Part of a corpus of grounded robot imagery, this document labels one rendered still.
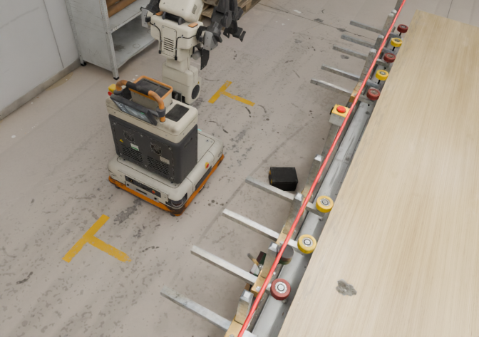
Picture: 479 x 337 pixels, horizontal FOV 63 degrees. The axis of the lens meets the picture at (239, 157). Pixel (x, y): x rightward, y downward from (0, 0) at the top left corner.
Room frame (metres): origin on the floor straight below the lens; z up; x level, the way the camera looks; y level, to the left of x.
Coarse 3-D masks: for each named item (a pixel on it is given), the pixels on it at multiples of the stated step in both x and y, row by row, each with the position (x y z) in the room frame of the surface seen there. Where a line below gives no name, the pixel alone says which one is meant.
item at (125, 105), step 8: (112, 96) 1.68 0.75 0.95; (120, 96) 1.74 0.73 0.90; (120, 104) 1.67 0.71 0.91; (128, 104) 1.63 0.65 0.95; (136, 104) 1.63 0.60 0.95; (128, 112) 1.70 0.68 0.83; (136, 112) 1.64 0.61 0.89; (144, 112) 1.59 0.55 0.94; (152, 112) 1.65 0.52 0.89; (160, 112) 1.64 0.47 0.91; (144, 120) 1.67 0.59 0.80; (152, 120) 1.62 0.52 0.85
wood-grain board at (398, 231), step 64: (448, 64) 2.54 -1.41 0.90; (384, 128) 1.75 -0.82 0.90; (448, 128) 1.82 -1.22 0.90; (384, 192) 1.26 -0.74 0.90; (448, 192) 1.32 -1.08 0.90; (320, 256) 0.86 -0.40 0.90; (384, 256) 0.90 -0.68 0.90; (448, 256) 0.94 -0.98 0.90; (320, 320) 0.59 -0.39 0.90; (384, 320) 0.62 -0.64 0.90; (448, 320) 0.65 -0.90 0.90
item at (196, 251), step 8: (192, 248) 0.85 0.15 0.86; (200, 248) 0.85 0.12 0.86; (200, 256) 0.82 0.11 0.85; (208, 256) 0.82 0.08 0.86; (216, 256) 0.82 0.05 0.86; (216, 264) 0.79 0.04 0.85; (224, 264) 0.79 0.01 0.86; (232, 264) 0.79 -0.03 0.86; (232, 272) 0.76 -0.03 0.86; (240, 272) 0.76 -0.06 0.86; (248, 280) 0.73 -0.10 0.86
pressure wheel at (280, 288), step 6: (276, 282) 0.72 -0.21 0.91; (282, 282) 0.72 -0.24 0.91; (288, 282) 0.72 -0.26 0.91; (270, 288) 0.70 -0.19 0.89; (276, 288) 0.69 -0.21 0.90; (282, 288) 0.69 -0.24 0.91; (288, 288) 0.70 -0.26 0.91; (276, 294) 0.67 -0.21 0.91; (282, 294) 0.67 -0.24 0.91; (288, 294) 0.67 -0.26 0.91
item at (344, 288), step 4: (340, 280) 0.76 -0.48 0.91; (344, 280) 0.76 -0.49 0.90; (340, 284) 0.74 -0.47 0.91; (344, 284) 0.74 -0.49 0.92; (348, 284) 0.74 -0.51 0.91; (336, 288) 0.72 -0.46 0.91; (340, 288) 0.73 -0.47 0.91; (344, 288) 0.73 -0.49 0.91; (348, 288) 0.72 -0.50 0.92; (352, 288) 0.73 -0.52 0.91; (340, 292) 0.71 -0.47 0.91; (344, 292) 0.71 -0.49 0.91; (348, 292) 0.71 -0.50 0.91; (352, 292) 0.71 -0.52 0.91; (356, 292) 0.71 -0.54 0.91
